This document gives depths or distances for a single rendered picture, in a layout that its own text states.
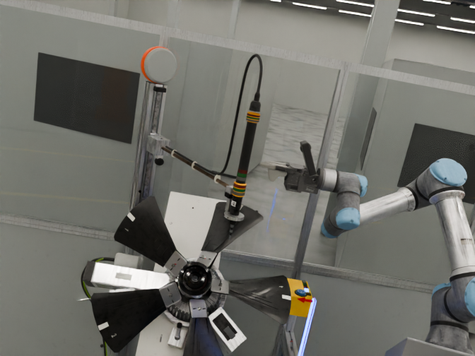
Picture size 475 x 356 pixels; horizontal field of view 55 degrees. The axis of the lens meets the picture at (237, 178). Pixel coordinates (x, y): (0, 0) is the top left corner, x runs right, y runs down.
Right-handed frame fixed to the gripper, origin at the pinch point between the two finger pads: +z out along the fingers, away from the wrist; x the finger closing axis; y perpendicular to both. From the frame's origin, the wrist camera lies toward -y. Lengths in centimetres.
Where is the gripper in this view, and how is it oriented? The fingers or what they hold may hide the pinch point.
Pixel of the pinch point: (264, 162)
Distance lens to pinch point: 152.4
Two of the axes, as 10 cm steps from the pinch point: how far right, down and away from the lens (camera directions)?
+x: -0.1, -2.6, 9.6
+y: -1.8, 9.5, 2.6
